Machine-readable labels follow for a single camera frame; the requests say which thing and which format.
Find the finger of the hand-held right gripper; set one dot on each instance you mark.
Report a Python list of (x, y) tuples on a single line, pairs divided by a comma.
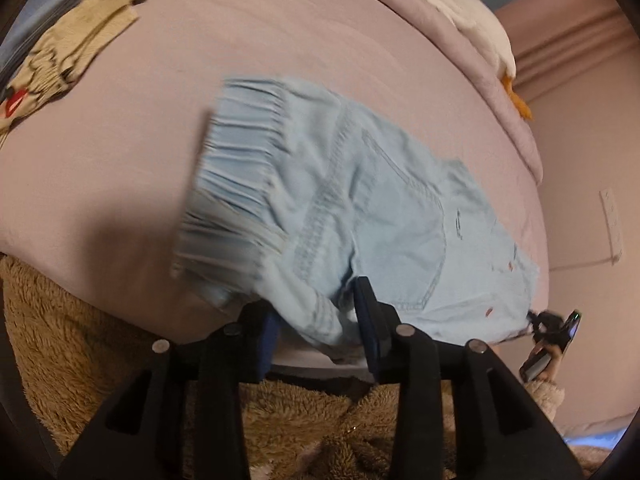
[(537, 321)]

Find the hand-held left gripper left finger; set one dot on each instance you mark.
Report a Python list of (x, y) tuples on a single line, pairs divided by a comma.
[(264, 342)]

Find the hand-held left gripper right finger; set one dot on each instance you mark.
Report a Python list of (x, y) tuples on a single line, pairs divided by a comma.
[(371, 332)]

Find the light blue denim pants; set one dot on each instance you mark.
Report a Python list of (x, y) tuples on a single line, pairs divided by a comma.
[(350, 200)]

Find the person's right forearm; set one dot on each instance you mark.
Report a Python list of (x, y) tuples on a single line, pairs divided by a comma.
[(545, 397)]

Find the white goose plush toy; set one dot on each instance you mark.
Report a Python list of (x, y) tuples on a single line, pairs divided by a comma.
[(470, 15)]

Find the pink bed sheet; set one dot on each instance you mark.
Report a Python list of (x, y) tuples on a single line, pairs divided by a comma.
[(200, 35)]

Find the white wall socket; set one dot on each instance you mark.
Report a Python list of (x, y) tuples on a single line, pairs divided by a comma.
[(612, 225)]

